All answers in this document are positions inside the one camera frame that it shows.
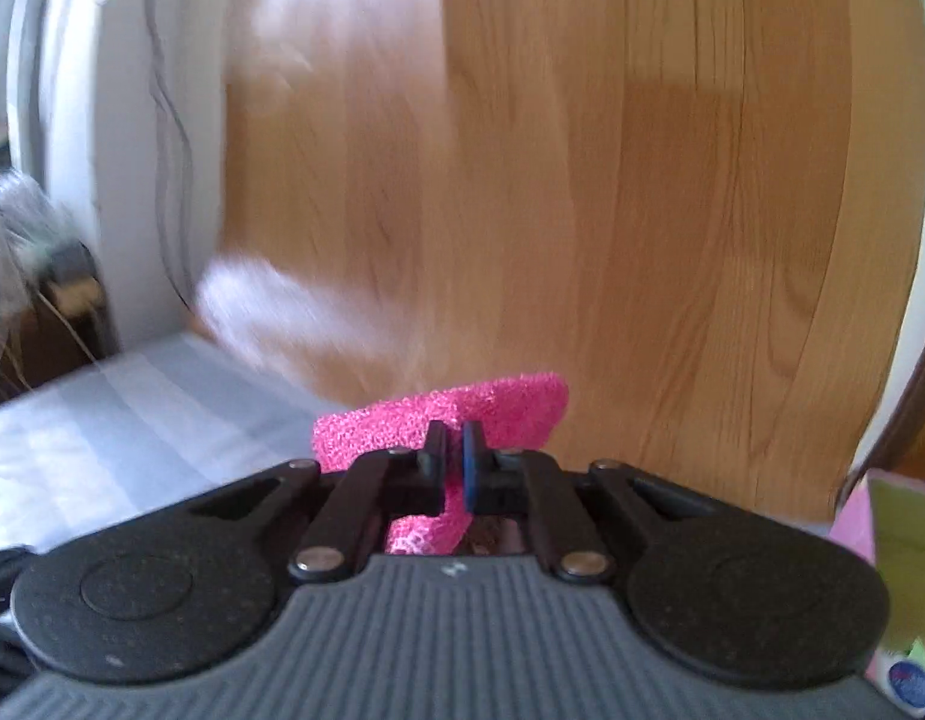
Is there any white door frame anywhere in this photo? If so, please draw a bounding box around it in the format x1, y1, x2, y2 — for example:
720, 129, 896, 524
3, 0, 122, 350

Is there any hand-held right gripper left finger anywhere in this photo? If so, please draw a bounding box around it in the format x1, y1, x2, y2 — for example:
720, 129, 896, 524
190, 420, 450, 584

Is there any pink printed tin box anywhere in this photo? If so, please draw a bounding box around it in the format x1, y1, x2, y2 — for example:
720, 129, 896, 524
828, 467, 925, 715

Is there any brown chair back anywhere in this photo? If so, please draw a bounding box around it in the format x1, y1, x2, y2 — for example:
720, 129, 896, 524
837, 330, 925, 500

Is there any crumpled clear plastic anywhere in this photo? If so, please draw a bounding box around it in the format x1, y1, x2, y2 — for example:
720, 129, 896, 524
0, 171, 80, 308

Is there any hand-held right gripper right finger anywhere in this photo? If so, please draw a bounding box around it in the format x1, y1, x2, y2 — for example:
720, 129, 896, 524
462, 420, 728, 584

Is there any pink mesh cloth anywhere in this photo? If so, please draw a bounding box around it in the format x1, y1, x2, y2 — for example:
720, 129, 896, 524
312, 370, 570, 557

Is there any wood pattern vinyl sheet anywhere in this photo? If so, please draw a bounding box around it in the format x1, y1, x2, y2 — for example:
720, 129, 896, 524
196, 0, 925, 533

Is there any black wall cable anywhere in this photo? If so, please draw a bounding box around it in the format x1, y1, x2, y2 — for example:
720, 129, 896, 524
136, 0, 197, 312

